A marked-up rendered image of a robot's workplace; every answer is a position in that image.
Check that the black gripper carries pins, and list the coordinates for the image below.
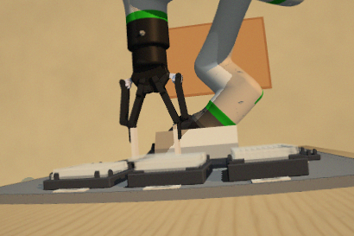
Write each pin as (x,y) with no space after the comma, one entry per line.
(150,74)

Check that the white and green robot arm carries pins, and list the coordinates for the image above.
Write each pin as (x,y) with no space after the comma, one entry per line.
(236,93)

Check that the beige button panel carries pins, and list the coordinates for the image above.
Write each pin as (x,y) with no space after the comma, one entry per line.
(214,141)

